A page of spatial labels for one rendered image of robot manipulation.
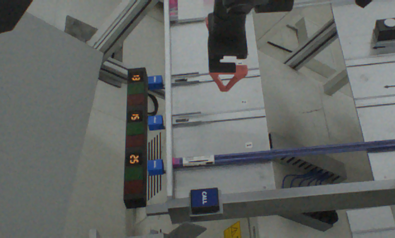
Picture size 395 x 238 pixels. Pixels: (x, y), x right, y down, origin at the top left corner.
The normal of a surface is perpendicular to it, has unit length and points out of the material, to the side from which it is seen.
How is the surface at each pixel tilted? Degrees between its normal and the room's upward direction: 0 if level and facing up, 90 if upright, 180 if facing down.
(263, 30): 90
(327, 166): 0
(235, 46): 33
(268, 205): 90
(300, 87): 0
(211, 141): 42
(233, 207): 90
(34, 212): 0
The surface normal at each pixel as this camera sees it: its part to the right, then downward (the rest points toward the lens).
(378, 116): -0.11, -0.61
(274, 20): 0.04, 0.79
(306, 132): 0.59, -0.51
